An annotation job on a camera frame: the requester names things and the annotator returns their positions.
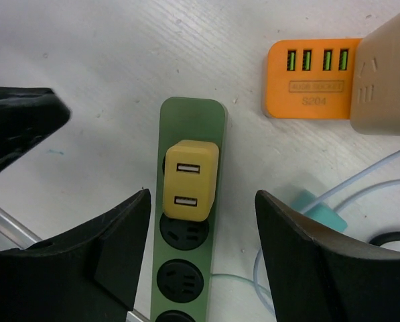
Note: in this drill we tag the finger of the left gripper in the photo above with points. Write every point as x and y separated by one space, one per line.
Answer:
28 116

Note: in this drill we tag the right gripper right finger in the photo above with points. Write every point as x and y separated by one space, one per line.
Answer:
318 274

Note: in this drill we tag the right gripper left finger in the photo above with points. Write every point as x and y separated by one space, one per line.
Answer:
88 273

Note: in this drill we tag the teal charger cube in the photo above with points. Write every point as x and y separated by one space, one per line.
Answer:
320 213

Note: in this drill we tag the green power strip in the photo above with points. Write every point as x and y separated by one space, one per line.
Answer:
183 250

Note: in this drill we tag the yellow usb charger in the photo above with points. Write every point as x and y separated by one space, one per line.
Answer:
189 184

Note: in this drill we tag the beige cube socket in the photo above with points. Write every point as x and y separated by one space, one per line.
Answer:
375 105

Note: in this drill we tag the orange usb hub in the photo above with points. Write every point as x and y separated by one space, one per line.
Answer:
309 79

